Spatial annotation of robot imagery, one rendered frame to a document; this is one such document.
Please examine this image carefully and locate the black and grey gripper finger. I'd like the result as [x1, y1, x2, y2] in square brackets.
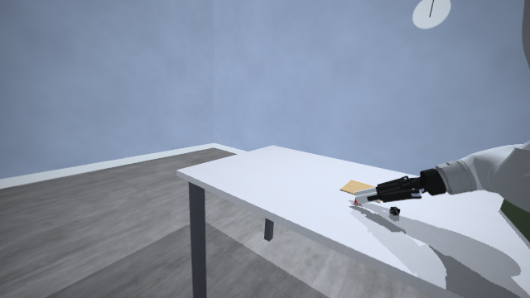
[355, 180, 424, 204]
[355, 175, 415, 196]

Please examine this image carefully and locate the tan flat mat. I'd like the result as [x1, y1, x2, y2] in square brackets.
[340, 180, 376, 195]

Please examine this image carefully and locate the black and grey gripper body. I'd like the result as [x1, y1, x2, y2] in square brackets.
[405, 168, 446, 196]

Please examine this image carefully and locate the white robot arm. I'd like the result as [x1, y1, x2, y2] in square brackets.
[436, 0, 530, 213]

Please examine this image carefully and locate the black die with white pips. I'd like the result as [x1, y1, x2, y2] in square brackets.
[389, 207, 400, 215]

